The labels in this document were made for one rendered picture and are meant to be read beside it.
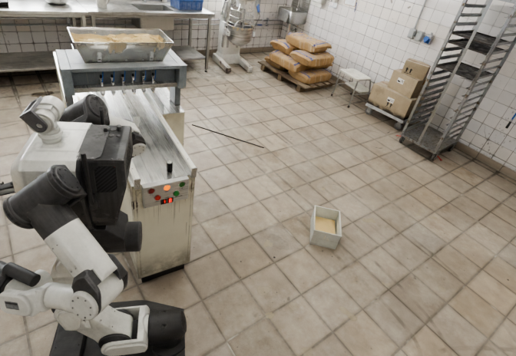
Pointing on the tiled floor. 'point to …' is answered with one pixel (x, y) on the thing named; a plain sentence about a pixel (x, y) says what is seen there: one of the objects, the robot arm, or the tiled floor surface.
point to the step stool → (355, 82)
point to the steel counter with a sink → (149, 17)
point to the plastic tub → (325, 227)
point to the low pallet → (295, 79)
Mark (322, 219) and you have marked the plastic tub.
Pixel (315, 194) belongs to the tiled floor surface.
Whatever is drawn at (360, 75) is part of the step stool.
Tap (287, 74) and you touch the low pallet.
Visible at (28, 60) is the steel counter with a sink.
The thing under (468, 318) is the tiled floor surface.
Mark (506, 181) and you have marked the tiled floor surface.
